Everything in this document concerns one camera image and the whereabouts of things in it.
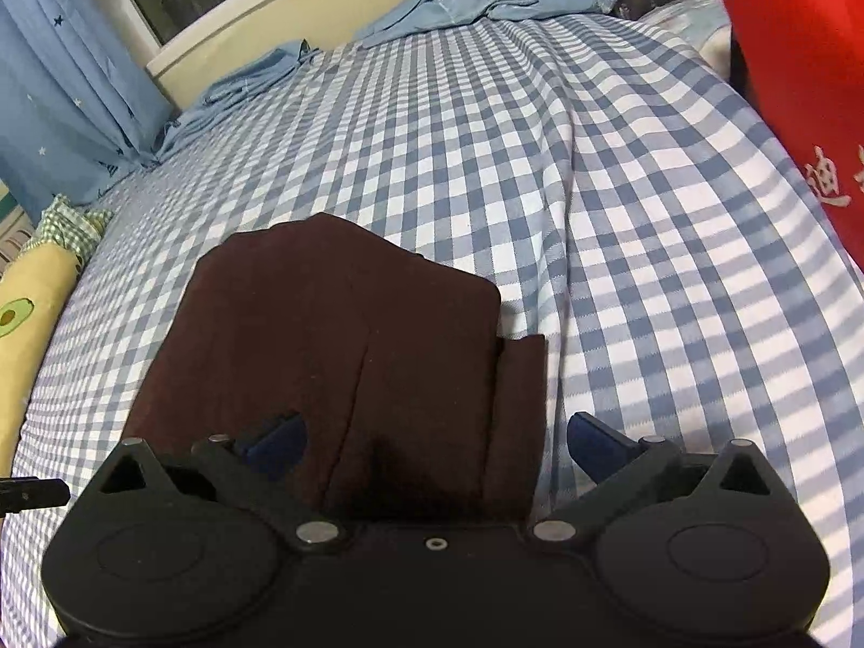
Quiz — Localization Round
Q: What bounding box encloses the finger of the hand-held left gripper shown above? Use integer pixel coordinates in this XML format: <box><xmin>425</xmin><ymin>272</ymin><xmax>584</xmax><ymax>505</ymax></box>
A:
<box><xmin>0</xmin><ymin>476</ymin><xmax>71</xmax><ymax>514</ymax></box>

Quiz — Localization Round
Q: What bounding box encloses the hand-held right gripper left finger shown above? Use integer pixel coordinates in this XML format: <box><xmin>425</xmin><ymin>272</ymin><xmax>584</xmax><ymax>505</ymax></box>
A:
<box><xmin>84</xmin><ymin>410</ymin><xmax>342</xmax><ymax>548</ymax></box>

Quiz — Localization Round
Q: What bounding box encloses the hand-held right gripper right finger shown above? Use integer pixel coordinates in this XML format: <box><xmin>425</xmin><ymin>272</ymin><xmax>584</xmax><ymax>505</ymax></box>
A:
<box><xmin>530</xmin><ymin>410</ymin><xmax>774</xmax><ymax>548</ymax></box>

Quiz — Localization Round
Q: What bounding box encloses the maroon printed t-shirt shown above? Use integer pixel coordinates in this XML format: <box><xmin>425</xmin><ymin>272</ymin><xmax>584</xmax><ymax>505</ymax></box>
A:
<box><xmin>125</xmin><ymin>212</ymin><xmax>549</xmax><ymax>529</ymax></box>

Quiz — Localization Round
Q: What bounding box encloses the yellow avocado print pillow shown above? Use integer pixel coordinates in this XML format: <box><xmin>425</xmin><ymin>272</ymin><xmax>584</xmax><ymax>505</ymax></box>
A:
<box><xmin>0</xmin><ymin>241</ymin><xmax>85</xmax><ymax>483</ymax></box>

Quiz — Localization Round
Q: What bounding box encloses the green checkered pillow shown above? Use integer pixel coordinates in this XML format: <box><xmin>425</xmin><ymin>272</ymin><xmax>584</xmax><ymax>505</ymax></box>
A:
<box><xmin>35</xmin><ymin>193</ymin><xmax>114</xmax><ymax>274</ymax></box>

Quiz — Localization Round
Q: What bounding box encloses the blue white checkered bed sheet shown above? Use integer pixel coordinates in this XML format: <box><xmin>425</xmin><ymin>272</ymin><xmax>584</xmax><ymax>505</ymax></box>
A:
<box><xmin>0</xmin><ymin>13</ymin><xmax>864</xmax><ymax>648</ymax></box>

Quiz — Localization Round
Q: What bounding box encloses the red fabric bag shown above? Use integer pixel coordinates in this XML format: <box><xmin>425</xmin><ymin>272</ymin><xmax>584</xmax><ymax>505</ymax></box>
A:
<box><xmin>695</xmin><ymin>0</ymin><xmax>864</xmax><ymax>274</ymax></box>

